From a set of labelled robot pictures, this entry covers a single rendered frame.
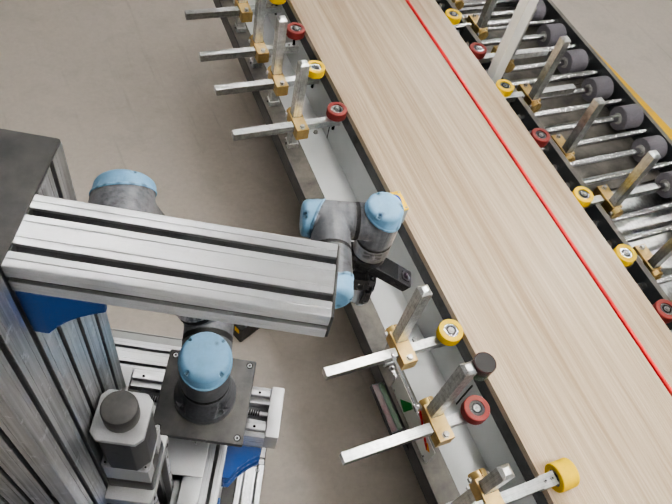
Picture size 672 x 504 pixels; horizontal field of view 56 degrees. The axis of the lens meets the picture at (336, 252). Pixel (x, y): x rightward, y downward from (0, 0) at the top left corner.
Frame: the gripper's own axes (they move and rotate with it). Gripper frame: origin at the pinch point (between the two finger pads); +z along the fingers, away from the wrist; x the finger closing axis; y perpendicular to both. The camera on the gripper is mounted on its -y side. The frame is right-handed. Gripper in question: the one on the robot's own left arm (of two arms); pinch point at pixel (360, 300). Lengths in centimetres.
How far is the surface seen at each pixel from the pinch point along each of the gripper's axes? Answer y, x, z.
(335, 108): 8, -110, 41
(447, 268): -35, -43, 42
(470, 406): -41, 4, 41
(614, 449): -84, 11, 42
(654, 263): -117, -64, 46
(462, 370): -29.7, 6.3, 15.3
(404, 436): -23, 14, 46
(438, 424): -32, 10, 45
